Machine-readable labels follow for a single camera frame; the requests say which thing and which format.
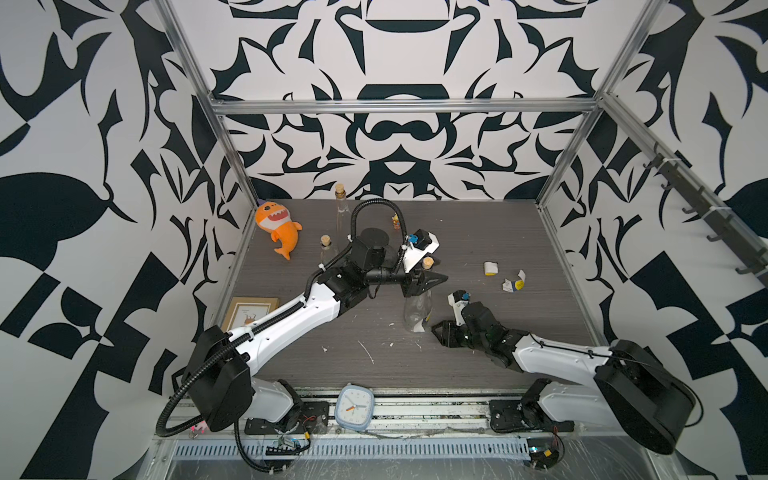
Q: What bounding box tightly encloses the tall clear bottle yellow label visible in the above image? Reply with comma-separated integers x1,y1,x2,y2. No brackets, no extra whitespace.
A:
404,256,434,333

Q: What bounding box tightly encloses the small clear bottle with cork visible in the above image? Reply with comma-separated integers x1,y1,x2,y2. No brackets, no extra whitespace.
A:
320,234,338,268

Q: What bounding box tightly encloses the clear glass bottle with cork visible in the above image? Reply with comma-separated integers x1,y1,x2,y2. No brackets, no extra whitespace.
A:
335,183,351,244

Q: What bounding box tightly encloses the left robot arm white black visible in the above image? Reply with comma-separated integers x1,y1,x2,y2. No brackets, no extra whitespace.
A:
156,228,447,432

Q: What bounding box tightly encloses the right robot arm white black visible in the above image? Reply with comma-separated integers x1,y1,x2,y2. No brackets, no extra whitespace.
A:
430,300,697,455

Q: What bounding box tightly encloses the light blue alarm clock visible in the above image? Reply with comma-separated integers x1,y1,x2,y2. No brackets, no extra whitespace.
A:
334,384,375,432

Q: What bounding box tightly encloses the green circuit board right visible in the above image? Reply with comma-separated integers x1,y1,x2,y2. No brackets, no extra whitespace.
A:
526,435,564,471

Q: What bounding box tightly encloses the orange shark plush toy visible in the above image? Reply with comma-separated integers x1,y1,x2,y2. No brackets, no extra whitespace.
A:
255,201,303,260

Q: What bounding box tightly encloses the pink small toy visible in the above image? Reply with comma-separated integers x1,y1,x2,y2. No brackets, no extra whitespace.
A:
190,422,207,435

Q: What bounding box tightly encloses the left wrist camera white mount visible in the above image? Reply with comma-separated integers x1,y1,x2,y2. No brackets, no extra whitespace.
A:
402,229,439,273

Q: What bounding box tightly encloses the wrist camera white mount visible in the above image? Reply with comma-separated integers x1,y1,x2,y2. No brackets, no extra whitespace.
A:
448,290,471,326
402,229,439,273

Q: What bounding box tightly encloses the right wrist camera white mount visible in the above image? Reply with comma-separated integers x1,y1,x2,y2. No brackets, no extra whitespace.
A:
448,290,471,326

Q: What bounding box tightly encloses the black corrugated cable hose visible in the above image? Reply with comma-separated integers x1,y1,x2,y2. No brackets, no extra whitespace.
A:
154,198,409,439

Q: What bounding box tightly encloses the white slotted cable duct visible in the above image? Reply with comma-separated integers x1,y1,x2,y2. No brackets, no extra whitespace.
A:
173,437,530,461

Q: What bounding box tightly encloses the wooden picture frame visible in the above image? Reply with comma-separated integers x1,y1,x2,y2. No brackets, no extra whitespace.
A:
222,296,280,331

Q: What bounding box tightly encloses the circuit board with wires left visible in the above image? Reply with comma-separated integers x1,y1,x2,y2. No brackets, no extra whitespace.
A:
263,431,312,457

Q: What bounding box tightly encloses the black wall hook rack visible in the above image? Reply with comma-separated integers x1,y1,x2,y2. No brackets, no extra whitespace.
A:
643,141,767,288

